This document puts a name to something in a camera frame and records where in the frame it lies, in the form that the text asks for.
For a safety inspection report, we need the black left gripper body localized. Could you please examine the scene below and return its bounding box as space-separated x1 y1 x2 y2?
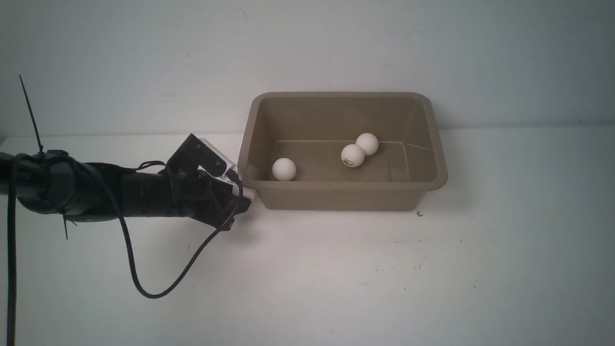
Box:
166 168 236 224

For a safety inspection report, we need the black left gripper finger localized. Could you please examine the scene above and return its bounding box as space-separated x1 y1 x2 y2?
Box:
231 183 252 214
211 216 234 232

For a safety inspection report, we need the white ping-pong ball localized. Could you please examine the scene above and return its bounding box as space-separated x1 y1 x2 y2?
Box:
355 132 379 156
340 144 366 168
271 158 297 182
243 187 257 200

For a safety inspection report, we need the tan plastic storage bin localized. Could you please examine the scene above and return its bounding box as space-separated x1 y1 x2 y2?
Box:
238 92 448 211

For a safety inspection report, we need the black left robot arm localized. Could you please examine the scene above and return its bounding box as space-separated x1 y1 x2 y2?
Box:
17 150 252 231

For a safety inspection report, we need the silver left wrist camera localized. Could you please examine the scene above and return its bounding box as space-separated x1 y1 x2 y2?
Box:
166 134 240 183

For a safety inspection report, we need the black cable tie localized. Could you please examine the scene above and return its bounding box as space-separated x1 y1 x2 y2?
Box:
18 74 44 155

